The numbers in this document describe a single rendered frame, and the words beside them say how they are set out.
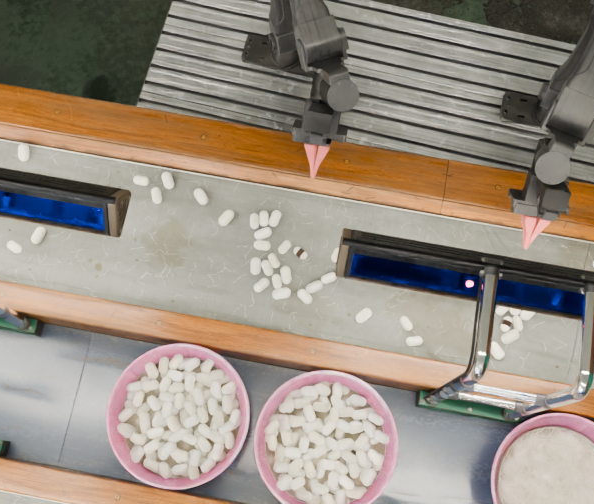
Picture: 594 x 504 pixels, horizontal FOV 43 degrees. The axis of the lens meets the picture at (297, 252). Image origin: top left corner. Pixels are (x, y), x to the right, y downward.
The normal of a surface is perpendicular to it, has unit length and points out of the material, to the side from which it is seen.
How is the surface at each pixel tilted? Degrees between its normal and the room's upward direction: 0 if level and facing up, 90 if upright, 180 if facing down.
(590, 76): 19
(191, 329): 0
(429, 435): 0
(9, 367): 0
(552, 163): 41
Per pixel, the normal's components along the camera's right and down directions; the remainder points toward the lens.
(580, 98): -0.14, 0.01
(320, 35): 0.11, 0.01
